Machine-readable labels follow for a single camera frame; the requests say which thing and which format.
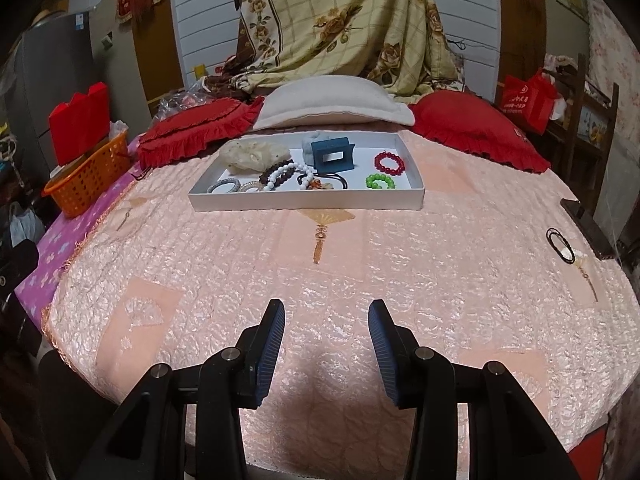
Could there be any dark phone on bed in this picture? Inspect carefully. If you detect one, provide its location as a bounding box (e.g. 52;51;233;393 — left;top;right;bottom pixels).
560;198;615;260

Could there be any brown elastic hair tie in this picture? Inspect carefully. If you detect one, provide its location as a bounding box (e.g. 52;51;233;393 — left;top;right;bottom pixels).
297;170;350;191

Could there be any white shallow cardboard tray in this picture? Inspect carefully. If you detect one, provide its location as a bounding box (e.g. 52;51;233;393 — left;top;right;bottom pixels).
189;130;425;211

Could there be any grey refrigerator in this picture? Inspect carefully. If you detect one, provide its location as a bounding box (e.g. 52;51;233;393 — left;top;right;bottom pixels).
1;11;101;188

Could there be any grey hair tie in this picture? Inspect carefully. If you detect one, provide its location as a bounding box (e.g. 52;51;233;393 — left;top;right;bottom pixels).
206;176;244;195

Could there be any blue rectangular hair claw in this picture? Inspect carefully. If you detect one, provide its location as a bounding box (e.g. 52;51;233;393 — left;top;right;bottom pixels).
311;136;355;174

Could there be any red box in basket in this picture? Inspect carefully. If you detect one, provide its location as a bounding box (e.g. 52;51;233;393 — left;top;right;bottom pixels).
48;82;110;166

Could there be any white pillow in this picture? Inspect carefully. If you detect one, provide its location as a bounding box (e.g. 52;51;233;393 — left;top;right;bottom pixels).
253;75;416;130

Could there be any red pillow at right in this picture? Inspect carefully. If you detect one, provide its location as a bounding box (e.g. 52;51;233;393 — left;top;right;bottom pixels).
409;90;550;174

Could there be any white plastic bag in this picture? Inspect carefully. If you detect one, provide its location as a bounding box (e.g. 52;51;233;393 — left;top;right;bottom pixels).
9;202;44;247

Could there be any black hair tie loop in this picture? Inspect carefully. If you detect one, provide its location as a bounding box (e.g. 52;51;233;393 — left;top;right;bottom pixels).
544;226;577;266

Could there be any pink textured bedspread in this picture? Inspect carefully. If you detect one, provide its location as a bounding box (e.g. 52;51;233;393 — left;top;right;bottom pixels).
43;132;639;479

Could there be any red bead bracelet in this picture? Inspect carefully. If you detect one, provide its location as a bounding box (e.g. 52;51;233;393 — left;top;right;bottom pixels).
373;150;407;178

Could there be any pale blue fluffy scrunchie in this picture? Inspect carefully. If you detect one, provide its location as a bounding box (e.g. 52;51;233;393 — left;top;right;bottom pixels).
302;131;334;153

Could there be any crumpled clear plastic bag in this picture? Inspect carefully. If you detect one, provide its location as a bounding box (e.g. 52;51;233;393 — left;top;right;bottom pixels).
152;81;213;124

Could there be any red ruffled cushion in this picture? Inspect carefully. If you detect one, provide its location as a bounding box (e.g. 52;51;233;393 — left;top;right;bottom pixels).
137;96;264;170

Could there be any white pearl bead necklace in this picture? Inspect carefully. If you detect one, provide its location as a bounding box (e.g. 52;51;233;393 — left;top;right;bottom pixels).
261;158;317;192

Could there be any red shopping bag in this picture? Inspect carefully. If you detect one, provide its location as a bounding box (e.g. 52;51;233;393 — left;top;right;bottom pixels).
499;70;558;134

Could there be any dark brown bead bracelet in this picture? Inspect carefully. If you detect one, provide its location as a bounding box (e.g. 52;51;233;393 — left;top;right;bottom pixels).
257;161;302;188

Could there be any green bead bracelet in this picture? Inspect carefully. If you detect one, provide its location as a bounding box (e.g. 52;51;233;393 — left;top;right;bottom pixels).
364;172;397;191

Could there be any cream dotted organza scrunchie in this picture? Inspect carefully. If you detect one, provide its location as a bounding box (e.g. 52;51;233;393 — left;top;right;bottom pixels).
218;140;291;174

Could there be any floral beige quilt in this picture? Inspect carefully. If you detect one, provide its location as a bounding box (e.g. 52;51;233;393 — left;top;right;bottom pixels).
206;0;464;103

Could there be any orange plastic basket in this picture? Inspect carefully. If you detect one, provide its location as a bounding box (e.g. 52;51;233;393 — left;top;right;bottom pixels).
42;131;132;219

